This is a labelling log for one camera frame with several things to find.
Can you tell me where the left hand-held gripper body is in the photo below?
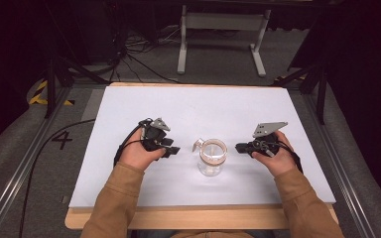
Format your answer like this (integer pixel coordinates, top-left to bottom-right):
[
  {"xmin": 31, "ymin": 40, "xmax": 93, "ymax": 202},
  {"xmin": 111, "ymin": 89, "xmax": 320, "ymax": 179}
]
[{"xmin": 139, "ymin": 117, "xmax": 172, "ymax": 153}]

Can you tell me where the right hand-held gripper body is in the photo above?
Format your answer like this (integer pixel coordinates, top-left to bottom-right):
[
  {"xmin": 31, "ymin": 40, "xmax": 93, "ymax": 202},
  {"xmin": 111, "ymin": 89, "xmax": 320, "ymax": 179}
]
[{"xmin": 248, "ymin": 121, "xmax": 289, "ymax": 158}]

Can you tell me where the clear glass jar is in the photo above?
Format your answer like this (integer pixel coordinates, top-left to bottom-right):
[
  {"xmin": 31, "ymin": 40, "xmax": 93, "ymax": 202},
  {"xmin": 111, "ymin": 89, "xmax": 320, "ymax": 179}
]
[{"xmin": 191, "ymin": 138, "xmax": 228, "ymax": 178}]

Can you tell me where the person's right hand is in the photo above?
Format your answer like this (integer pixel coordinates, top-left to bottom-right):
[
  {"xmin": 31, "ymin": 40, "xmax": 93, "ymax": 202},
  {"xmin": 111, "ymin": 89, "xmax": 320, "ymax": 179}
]
[{"xmin": 251, "ymin": 130, "xmax": 298, "ymax": 178}]

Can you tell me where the person's left hand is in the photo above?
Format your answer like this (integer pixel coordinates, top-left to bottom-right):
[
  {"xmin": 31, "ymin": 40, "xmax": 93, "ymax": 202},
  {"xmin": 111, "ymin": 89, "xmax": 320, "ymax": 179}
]
[{"xmin": 118, "ymin": 128, "xmax": 167, "ymax": 172}]

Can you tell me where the white table mat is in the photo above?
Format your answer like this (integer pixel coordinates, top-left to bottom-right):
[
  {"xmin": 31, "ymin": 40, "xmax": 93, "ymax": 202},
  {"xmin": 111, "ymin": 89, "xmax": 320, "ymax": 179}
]
[{"xmin": 68, "ymin": 86, "xmax": 337, "ymax": 209}]

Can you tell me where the wooden table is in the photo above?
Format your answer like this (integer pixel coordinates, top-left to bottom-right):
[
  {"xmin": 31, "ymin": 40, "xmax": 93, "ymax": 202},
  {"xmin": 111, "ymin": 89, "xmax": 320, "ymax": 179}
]
[{"xmin": 64, "ymin": 81, "xmax": 339, "ymax": 231}]

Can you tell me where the black tripod stand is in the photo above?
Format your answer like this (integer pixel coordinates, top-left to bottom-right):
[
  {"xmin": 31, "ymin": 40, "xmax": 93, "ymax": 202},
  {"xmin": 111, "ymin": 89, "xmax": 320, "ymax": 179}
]
[
  {"xmin": 45, "ymin": 3, "xmax": 111, "ymax": 119},
  {"xmin": 271, "ymin": 59, "xmax": 328, "ymax": 125}
]

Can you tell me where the white metal stand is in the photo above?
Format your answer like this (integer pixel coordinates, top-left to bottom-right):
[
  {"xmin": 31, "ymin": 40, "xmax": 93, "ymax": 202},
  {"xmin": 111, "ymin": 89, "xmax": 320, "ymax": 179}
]
[{"xmin": 177, "ymin": 4, "xmax": 272, "ymax": 78}]

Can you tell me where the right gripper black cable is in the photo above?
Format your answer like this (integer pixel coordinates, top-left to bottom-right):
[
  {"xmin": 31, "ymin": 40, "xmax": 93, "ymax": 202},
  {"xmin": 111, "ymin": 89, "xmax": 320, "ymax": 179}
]
[{"xmin": 276, "ymin": 140, "xmax": 305, "ymax": 175}]

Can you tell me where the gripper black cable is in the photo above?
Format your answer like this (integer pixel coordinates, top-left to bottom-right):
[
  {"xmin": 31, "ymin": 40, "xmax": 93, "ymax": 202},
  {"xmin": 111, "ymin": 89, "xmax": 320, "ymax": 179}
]
[
  {"xmin": 276, "ymin": 140, "xmax": 305, "ymax": 175},
  {"xmin": 18, "ymin": 118, "xmax": 145, "ymax": 238}
]

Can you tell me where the aluminium floor rail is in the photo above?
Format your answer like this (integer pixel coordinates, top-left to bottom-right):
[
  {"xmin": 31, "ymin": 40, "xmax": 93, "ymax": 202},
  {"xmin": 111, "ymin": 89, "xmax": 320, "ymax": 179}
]
[
  {"xmin": 303, "ymin": 93, "xmax": 378, "ymax": 238},
  {"xmin": 0, "ymin": 86, "xmax": 73, "ymax": 238}
]

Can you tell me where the bundle of floor cables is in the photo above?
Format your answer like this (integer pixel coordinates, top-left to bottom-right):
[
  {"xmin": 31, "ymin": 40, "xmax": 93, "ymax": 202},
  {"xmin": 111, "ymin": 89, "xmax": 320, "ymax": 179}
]
[{"xmin": 108, "ymin": 19, "xmax": 183, "ymax": 84}]

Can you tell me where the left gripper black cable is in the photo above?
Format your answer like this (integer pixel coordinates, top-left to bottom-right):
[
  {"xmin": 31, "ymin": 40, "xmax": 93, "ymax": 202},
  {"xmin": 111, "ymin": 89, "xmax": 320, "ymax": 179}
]
[{"xmin": 18, "ymin": 118, "xmax": 145, "ymax": 238}]

